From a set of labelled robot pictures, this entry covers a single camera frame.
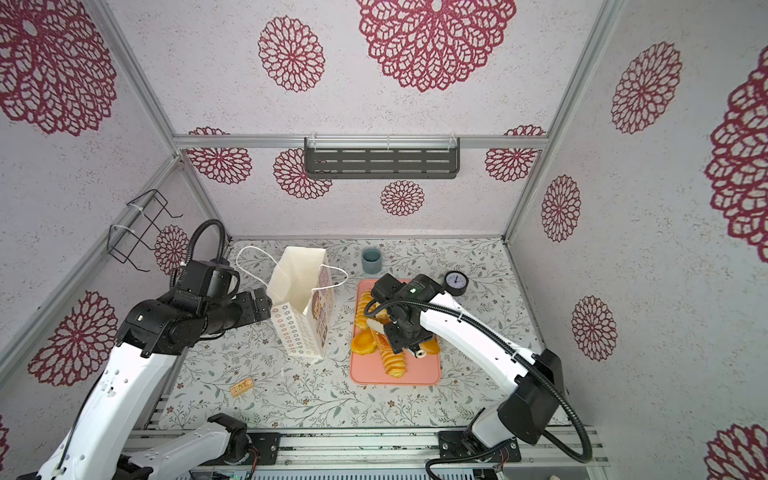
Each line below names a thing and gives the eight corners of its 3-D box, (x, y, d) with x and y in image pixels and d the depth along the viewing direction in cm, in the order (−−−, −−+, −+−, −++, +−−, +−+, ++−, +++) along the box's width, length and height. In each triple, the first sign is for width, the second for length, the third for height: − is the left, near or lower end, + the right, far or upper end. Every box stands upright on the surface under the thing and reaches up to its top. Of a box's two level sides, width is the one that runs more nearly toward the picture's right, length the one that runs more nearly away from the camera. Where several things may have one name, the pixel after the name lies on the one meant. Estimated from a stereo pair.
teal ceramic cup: (362, 274, 112) (361, 263, 107) (362, 259, 117) (362, 248, 112) (382, 274, 112) (382, 263, 107) (382, 259, 117) (382, 248, 112)
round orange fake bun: (355, 359, 89) (354, 353, 85) (349, 341, 93) (347, 334, 89) (376, 351, 91) (376, 344, 87) (369, 334, 94) (368, 326, 91)
